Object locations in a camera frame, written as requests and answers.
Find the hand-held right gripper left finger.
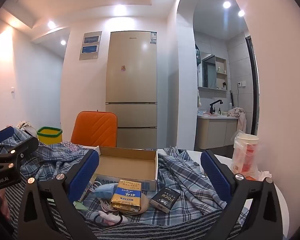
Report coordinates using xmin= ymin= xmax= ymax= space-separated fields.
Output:
xmin=17 ymin=149 xmax=100 ymax=240

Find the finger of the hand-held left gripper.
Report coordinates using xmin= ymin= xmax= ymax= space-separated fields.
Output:
xmin=0 ymin=136 xmax=39 ymax=170
xmin=0 ymin=126 xmax=15 ymax=153

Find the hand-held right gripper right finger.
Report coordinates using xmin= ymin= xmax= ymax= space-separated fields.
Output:
xmin=200 ymin=149 xmax=283 ymax=240

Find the cardboard box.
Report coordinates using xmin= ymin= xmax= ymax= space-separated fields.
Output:
xmin=91 ymin=146 xmax=158 ymax=192

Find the gold blue tissue packet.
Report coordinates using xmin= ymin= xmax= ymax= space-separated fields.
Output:
xmin=110 ymin=179 xmax=143 ymax=212

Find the white plush toy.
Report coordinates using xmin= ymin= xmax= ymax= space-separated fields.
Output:
xmin=94 ymin=209 xmax=128 ymax=227

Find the black tissue packet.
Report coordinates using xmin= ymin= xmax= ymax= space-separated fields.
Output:
xmin=149 ymin=186 xmax=178 ymax=214

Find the person's left hand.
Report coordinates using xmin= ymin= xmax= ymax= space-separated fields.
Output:
xmin=0 ymin=192 xmax=13 ymax=221

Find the light blue power strip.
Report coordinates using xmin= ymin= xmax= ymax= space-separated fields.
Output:
xmin=94 ymin=183 xmax=119 ymax=199

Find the yellow bin with green rim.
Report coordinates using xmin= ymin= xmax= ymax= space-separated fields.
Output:
xmin=37 ymin=127 xmax=63 ymax=145

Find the clear plastic bag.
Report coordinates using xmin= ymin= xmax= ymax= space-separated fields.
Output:
xmin=231 ymin=130 xmax=261 ymax=178

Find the green paper card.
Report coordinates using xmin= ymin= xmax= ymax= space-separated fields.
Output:
xmin=74 ymin=200 xmax=88 ymax=211

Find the sequined pouch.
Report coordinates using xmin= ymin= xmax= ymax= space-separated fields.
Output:
xmin=61 ymin=141 xmax=85 ymax=152

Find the blue plaid shirt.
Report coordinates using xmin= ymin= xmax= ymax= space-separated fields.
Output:
xmin=0 ymin=127 xmax=250 ymax=230

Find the white red paper cup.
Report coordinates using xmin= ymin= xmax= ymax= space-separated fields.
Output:
xmin=236 ymin=133 xmax=260 ymax=178

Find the beige vanity cabinet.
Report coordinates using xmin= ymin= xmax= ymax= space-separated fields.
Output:
xmin=196 ymin=115 xmax=239 ymax=149

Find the orange padded chair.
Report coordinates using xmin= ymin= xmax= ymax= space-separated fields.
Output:
xmin=70 ymin=111 xmax=118 ymax=148

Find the crumpled white tissue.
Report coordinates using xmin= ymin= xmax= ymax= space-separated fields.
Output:
xmin=255 ymin=169 xmax=273 ymax=182

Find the round wooden board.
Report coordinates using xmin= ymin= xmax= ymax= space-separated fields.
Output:
xmin=110 ymin=192 xmax=150 ymax=215

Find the beige towel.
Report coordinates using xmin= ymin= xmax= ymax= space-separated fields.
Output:
xmin=227 ymin=107 xmax=247 ymax=133

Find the black faucet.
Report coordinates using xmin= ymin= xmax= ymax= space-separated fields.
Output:
xmin=209 ymin=99 xmax=223 ymax=115

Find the grey striped blanket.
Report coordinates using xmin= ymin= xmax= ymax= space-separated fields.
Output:
xmin=5 ymin=180 xmax=243 ymax=240

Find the beige refrigerator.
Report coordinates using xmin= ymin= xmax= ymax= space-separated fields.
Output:
xmin=105 ymin=31 xmax=158 ymax=148

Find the bathroom mirror cabinet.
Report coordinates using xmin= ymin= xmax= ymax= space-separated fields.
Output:
xmin=197 ymin=51 xmax=228 ymax=91

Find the dark hanging garment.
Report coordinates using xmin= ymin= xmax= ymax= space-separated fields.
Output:
xmin=194 ymin=44 xmax=202 ymax=66

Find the white cord bundle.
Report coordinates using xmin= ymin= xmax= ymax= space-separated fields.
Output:
xmin=16 ymin=120 xmax=34 ymax=133

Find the white power cable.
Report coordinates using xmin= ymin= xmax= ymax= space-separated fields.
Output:
xmin=86 ymin=175 xmax=115 ymax=213

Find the black door frame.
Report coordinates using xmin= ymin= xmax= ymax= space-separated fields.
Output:
xmin=245 ymin=36 xmax=260 ymax=136

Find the wall electrical panel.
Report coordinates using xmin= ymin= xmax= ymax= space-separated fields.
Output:
xmin=79 ymin=31 xmax=102 ymax=60

